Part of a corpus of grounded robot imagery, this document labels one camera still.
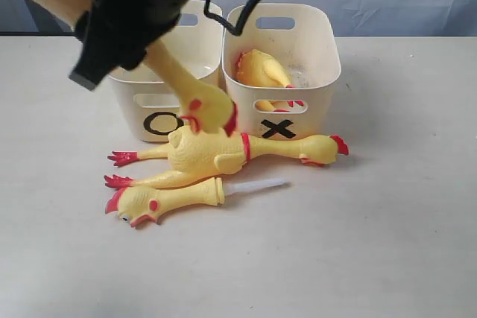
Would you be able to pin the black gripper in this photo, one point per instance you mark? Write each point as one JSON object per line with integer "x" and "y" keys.
{"x": 116, "y": 33}

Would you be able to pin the headless rubber chicken body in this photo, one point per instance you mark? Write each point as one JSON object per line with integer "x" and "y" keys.
{"x": 259, "y": 69}

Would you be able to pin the rubber chicken with red collar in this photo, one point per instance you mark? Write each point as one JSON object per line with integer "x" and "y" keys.
{"x": 196, "y": 156}

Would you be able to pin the chicken head with white tube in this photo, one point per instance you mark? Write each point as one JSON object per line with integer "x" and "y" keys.
{"x": 135, "y": 205}

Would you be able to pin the cream bin marked O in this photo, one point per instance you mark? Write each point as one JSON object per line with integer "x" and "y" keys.
{"x": 150, "y": 108}

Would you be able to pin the cream bin marked X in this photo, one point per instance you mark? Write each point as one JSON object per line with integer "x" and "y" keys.
{"x": 301, "y": 38}

